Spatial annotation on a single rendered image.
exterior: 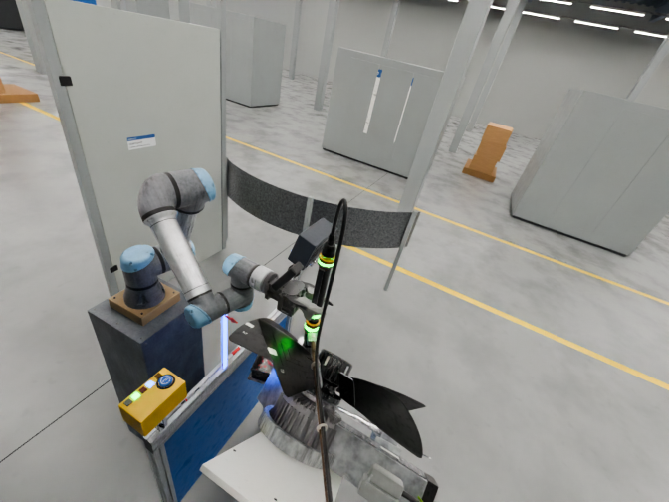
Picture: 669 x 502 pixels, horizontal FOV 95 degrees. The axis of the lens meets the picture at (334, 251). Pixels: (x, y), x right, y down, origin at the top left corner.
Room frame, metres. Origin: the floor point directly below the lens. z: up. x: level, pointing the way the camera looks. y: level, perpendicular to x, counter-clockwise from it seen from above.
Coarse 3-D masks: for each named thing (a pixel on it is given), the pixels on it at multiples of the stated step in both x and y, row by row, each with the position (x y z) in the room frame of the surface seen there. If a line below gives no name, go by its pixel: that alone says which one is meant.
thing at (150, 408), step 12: (168, 372) 0.57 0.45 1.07; (144, 384) 0.51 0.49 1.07; (156, 384) 0.52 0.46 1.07; (180, 384) 0.54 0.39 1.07; (144, 396) 0.48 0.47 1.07; (156, 396) 0.49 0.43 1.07; (168, 396) 0.50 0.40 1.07; (180, 396) 0.53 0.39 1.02; (120, 408) 0.43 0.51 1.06; (132, 408) 0.44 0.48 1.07; (144, 408) 0.45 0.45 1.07; (156, 408) 0.45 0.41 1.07; (168, 408) 0.49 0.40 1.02; (132, 420) 0.42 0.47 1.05; (144, 420) 0.42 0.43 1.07; (156, 420) 0.45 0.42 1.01; (144, 432) 0.41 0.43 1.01
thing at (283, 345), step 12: (264, 324) 0.56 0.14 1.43; (264, 336) 0.51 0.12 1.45; (276, 336) 0.54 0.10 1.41; (288, 336) 0.59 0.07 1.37; (276, 348) 0.50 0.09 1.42; (288, 348) 0.54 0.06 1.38; (300, 348) 0.59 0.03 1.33; (276, 360) 0.46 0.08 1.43; (288, 360) 0.50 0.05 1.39; (300, 360) 0.54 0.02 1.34; (276, 372) 0.42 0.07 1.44; (288, 372) 0.46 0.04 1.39; (300, 372) 0.51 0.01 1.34; (312, 372) 0.55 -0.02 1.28; (288, 384) 0.42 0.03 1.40; (300, 384) 0.47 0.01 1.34; (312, 384) 0.52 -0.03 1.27; (288, 396) 0.39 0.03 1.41
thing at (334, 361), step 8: (320, 352) 0.67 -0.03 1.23; (328, 352) 0.65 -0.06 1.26; (320, 360) 0.64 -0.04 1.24; (336, 360) 0.63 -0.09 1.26; (344, 360) 0.69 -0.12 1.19; (328, 368) 0.61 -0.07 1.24; (336, 368) 0.61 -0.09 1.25; (344, 368) 0.62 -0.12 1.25; (328, 376) 0.59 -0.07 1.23; (336, 376) 0.59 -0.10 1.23; (328, 384) 0.58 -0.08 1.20; (336, 384) 0.58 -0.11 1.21; (312, 392) 0.54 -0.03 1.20; (328, 392) 0.56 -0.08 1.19; (328, 400) 0.53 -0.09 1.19; (336, 400) 0.55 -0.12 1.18
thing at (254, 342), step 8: (256, 320) 0.79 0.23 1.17; (264, 320) 0.81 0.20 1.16; (272, 320) 0.83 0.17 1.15; (240, 328) 0.71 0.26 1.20; (248, 328) 0.73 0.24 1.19; (256, 328) 0.74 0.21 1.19; (280, 328) 0.78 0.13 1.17; (232, 336) 0.66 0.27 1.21; (240, 336) 0.68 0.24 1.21; (248, 336) 0.69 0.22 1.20; (256, 336) 0.70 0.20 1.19; (240, 344) 0.64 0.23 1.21; (248, 344) 0.66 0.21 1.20; (256, 344) 0.67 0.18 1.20; (264, 344) 0.68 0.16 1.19; (256, 352) 0.64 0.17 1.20; (264, 352) 0.65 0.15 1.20
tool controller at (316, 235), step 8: (320, 224) 1.49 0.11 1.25; (328, 224) 1.52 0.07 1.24; (304, 232) 1.36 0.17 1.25; (312, 232) 1.39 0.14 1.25; (320, 232) 1.42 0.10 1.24; (328, 232) 1.45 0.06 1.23; (296, 240) 1.33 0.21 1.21; (304, 240) 1.31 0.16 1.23; (312, 240) 1.32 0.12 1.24; (320, 240) 1.35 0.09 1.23; (296, 248) 1.32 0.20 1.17; (304, 248) 1.31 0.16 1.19; (312, 248) 1.30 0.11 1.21; (320, 248) 1.38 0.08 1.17; (296, 256) 1.32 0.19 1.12; (304, 256) 1.31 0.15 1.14; (312, 256) 1.31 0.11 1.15; (304, 264) 1.30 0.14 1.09; (312, 264) 1.33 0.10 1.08
